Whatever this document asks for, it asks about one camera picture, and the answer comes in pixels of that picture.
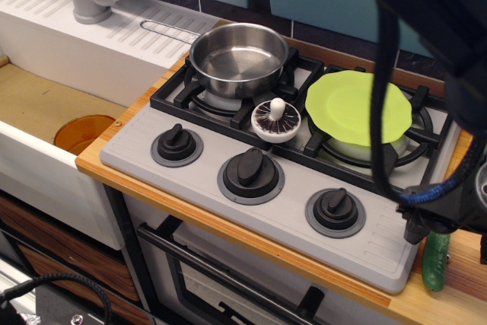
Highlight black left burner grate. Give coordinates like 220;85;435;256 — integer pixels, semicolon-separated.
150;47;325;150

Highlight grey toy stove top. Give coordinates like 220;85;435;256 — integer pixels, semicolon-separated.
98;54;463;295

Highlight black burner grate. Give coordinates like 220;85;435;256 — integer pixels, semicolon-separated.
150;47;325;150
273;65;460;193

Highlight black stove knob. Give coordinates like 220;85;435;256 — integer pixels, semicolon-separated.
305;188;366;239
151;123;204;168
217;148;285;206

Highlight black middle stove knob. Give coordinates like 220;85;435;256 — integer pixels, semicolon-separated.
217;148;285;206

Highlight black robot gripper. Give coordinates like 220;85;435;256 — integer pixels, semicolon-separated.
397;161;486;244

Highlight black left stove knob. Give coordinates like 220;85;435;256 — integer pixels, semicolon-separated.
151;123;204;168

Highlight white toy sink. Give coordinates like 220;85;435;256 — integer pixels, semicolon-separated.
1;0;217;250

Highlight lime green plastic plate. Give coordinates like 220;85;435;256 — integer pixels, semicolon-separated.
305;70;412;147

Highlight stainless steel pot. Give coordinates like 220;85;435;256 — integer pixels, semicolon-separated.
140;20;290;99

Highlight oven door with black handle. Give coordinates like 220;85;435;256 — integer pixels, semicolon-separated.
126;194;418;324

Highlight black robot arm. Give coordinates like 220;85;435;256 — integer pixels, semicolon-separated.
370;0;486;244

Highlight green toy pickle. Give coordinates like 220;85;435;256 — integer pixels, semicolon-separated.
422;232;450;292

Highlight wooden drawer fronts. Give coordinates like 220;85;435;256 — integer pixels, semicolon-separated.
1;191;151;324

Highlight black foreground cable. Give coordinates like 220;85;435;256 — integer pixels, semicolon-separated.
0;272;113;325

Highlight black right burner grate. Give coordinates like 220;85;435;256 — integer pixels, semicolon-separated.
273;65;460;193

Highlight white toy mushroom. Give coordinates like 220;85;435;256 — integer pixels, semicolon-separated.
250;97;301;144

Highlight black right stove knob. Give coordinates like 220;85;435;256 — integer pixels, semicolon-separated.
305;188;366;239

